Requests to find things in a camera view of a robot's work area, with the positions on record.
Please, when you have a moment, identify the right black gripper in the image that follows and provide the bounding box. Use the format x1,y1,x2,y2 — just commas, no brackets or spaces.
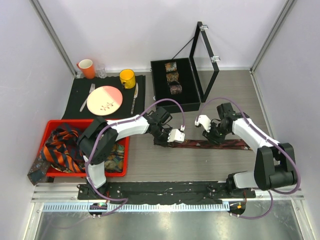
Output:
202,121,231,146

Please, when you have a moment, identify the dark red patterned tie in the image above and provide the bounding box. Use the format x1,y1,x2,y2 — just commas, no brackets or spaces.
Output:
170,139,252,151

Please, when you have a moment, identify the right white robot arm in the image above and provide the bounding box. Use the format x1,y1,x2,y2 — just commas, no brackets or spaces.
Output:
194,101,301,198

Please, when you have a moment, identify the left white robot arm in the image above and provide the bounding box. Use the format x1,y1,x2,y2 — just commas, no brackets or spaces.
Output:
77,107,172,200

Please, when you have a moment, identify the black tie box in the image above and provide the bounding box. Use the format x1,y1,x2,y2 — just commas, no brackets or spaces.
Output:
150,58,201,112

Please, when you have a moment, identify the black placemat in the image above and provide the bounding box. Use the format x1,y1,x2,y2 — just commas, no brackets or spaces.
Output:
62,75,146,119

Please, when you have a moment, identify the teal floral tie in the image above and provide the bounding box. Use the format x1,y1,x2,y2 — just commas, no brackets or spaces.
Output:
104,143,125,173

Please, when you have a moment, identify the rolled tie bottom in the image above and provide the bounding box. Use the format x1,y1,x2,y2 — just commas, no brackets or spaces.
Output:
169,84,183,95

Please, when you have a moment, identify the rolled tie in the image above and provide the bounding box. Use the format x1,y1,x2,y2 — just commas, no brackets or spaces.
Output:
164,61,177,73
166,71,179,84
169,84,183,95

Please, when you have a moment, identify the silver knife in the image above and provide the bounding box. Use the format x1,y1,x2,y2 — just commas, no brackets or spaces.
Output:
130,83,139,115

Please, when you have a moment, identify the rolled tie middle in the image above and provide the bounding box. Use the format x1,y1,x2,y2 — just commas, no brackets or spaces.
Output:
166,71,179,84

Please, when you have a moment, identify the pink cream plate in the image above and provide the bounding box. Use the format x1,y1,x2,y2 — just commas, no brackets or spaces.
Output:
86,86,123,116

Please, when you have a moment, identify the yellow mug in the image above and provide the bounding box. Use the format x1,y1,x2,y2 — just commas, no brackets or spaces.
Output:
119,69,136,89

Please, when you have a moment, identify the rolled tie top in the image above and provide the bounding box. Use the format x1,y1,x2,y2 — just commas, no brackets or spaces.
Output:
164,61,177,73

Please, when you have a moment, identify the red plastic bin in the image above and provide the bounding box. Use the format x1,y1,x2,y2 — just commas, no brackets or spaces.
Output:
38,119,130,178

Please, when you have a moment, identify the silver fork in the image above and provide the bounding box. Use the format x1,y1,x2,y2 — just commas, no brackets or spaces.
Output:
79,83,96,112

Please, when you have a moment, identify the clear glass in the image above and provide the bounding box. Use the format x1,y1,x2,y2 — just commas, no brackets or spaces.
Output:
95,63,107,79

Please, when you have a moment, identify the orange navy striped tie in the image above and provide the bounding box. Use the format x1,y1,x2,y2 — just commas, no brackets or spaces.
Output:
39,123,85,174

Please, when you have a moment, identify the orange cup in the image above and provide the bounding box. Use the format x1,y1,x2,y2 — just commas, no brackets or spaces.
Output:
76,59,96,79

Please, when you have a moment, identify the black box lid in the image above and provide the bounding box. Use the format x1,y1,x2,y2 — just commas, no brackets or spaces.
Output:
189,21,221,103

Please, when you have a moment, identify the navy speckled tie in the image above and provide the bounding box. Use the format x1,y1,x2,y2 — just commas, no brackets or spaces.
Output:
27,156,51,186

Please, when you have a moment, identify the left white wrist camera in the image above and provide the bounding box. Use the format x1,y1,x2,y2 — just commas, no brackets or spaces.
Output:
167,129,185,143

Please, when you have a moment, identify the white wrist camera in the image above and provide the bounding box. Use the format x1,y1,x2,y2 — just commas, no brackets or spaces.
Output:
167,129,185,143
194,114,211,133

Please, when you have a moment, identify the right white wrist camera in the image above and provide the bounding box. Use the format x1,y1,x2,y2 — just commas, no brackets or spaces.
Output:
194,114,211,133

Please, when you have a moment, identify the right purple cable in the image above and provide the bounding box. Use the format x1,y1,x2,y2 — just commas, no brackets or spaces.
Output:
198,97,302,221

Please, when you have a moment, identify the purple cable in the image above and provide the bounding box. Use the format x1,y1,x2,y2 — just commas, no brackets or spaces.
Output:
84,98,187,217
198,97,302,221

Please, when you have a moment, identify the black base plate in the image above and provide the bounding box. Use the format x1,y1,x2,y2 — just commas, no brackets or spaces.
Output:
77,180,257,206

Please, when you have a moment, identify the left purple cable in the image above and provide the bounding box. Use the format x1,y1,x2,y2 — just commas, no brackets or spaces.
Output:
84,98,187,217

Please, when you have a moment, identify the white cable duct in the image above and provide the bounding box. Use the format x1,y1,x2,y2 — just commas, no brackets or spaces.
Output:
42,202,230,213

